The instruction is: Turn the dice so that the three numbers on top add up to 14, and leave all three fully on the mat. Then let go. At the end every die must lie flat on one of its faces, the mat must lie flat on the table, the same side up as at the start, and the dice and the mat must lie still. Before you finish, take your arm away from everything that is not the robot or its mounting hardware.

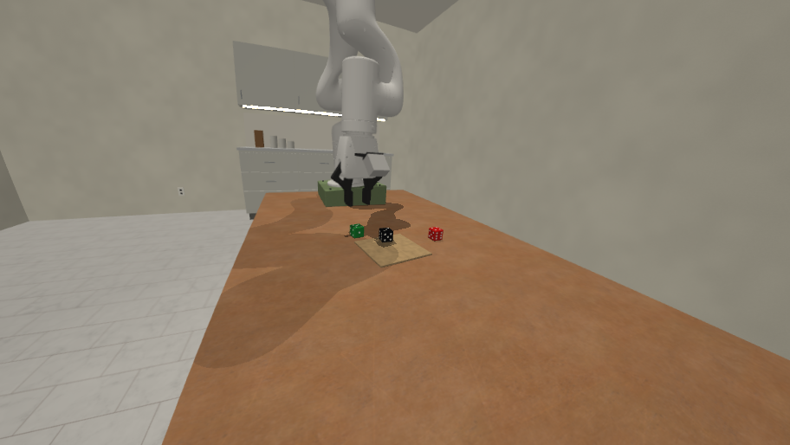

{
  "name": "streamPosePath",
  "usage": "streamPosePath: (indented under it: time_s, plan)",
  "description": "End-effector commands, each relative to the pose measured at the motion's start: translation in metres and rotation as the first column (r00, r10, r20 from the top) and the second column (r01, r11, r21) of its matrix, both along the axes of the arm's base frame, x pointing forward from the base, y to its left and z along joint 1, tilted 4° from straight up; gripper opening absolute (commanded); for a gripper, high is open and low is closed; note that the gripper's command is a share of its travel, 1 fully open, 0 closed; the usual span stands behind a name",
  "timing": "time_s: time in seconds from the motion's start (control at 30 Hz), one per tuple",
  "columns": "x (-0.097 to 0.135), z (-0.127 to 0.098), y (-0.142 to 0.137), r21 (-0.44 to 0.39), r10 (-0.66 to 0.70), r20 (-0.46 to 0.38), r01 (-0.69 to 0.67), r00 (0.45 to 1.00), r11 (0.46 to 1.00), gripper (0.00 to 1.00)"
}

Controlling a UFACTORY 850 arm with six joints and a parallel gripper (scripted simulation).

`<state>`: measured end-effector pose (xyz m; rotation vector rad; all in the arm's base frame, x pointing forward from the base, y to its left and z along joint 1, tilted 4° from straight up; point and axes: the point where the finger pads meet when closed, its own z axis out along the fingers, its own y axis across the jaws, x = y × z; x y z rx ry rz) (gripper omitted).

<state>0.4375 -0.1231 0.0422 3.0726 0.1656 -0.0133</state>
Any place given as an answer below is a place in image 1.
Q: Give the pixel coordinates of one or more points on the green die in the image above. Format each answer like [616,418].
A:
[356,230]

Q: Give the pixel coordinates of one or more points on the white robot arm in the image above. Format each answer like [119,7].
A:
[372,85]

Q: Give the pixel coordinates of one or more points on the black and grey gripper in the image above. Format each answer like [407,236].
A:
[352,167]

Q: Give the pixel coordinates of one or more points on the red die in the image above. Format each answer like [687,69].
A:
[435,233]

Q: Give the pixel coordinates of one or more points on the black die with white pips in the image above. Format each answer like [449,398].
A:
[385,235]

